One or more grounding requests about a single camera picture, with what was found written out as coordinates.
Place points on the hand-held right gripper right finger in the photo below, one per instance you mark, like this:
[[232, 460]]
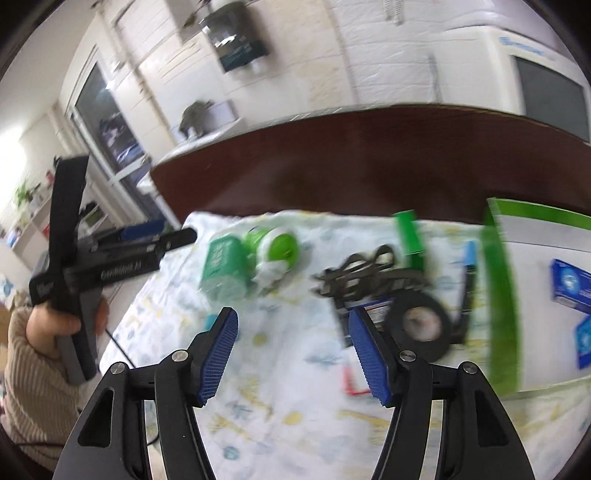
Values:
[[369, 360]]

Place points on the white countertop appliance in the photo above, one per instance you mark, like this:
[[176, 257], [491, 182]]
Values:
[[508, 60]]

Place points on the green marker pen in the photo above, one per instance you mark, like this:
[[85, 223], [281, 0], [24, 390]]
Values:
[[411, 235]]

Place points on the green white round gadget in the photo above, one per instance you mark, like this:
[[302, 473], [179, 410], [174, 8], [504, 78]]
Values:
[[281, 248]]

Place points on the clear bottle teal label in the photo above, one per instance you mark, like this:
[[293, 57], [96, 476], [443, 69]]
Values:
[[226, 267]]

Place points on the black tape roll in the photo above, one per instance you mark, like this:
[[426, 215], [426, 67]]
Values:
[[397, 323]]

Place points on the person's left forearm beige sleeve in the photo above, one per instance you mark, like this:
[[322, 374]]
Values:
[[32, 392]]

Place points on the white side counter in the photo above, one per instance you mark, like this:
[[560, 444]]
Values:
[[198, 143]]

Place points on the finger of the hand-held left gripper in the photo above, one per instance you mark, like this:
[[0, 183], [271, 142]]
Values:
[[178, 239], [147, 228]]

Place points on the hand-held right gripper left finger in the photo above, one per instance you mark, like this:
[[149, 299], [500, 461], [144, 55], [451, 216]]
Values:
[[219, 355]]

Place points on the printed white cloth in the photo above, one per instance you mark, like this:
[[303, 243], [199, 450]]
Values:
[[295, 369]]

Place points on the person's left hand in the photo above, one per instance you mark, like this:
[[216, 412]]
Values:
[[46, 323]]

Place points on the glass door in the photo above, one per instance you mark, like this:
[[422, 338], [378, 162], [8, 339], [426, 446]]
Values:
[[106, 129]]

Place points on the black marker blue cap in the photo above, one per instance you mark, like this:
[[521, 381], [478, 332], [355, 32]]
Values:
[[468, 281]]

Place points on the white shelf unit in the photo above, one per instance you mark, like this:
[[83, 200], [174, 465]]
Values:
[[18, 230]]

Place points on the green cardboard box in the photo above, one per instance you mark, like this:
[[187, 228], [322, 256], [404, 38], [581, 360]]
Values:
[[531, 295]]

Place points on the wall paper towel dispenser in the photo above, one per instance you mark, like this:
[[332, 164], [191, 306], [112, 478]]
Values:
[[238, 37]]

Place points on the grey elephant figurine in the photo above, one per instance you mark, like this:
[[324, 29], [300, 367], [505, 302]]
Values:
[[196, 117]]

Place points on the green potted plant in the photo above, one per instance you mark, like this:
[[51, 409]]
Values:
[[23, 194]]

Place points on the red blue card box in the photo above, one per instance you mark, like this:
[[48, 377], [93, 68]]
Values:
[[381, 310]]

